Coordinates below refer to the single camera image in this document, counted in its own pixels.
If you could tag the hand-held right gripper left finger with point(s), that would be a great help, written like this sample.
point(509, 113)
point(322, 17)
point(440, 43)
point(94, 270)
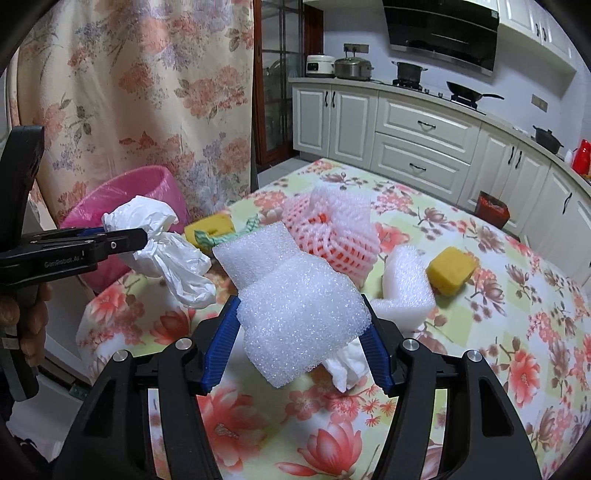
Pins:
point(221, 341)

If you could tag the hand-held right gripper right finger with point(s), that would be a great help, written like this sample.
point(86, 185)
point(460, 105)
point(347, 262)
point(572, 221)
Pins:
point(376, 353)

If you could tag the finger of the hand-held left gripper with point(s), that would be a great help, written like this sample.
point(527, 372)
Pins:
point(124, 240)

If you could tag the pink waste bin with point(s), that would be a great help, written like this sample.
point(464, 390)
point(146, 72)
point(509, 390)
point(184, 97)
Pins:
point(138, 189)

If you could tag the white plastic bag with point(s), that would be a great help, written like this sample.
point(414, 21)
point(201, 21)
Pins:
point(180, 267)

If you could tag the large white foam block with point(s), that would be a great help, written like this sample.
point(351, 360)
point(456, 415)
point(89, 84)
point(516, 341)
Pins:
point(295, 304)

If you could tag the person's left hand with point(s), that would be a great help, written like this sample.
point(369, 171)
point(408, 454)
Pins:
point(34, 323)

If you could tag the white crumpled tissue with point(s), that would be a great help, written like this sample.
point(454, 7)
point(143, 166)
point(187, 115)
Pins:
point(346, 369)

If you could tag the small white foam block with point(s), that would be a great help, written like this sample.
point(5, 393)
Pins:
point(406, 281)

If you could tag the yellow sponge with hole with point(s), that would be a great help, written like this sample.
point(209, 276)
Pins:
point(207, 227)

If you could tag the floral tablecloth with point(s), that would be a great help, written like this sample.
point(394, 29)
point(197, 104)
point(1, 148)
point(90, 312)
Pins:
point(461, 369)

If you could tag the green patterned wrapper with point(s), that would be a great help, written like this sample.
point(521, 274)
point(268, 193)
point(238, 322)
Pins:
point(224, 240)

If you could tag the small yellow sponge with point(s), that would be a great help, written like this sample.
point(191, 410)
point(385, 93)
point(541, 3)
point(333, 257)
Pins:
point(450, 272)

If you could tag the floral curtain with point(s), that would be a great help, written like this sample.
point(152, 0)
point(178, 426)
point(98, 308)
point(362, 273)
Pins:
point(138, 92)

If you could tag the pale pink foam net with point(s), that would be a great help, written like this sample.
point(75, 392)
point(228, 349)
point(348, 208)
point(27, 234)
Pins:
point(344, 207)

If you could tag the small red bin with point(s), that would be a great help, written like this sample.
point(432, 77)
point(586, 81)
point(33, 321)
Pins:
point(491, 210)

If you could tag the wooden glass door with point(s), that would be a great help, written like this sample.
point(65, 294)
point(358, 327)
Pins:
point(277, 115)

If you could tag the white base cabinets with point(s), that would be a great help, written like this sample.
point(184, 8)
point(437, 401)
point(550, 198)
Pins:
point(415, 138)

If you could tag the white rice cooker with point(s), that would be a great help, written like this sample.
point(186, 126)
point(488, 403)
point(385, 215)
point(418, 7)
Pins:
point(319, 67)

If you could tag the gas stove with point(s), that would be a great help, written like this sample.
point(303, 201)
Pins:
point(436, 94)

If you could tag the black casserole pot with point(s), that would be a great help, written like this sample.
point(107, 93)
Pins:
point(547, 141)

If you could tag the black wok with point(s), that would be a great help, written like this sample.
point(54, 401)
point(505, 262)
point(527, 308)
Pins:
point(466, 92)

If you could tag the black stock pot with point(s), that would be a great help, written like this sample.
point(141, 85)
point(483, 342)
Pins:
point(408, 73)

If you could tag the steel pressure cooker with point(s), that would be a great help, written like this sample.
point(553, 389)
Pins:
point(353, 69)

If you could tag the black range hood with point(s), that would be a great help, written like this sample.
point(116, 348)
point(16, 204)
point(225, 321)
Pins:
point(443, 37)

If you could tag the wall switch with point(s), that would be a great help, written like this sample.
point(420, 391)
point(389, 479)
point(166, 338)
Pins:
point(539, 102)

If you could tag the wall socket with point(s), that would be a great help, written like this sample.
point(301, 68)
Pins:
point(356, 47)

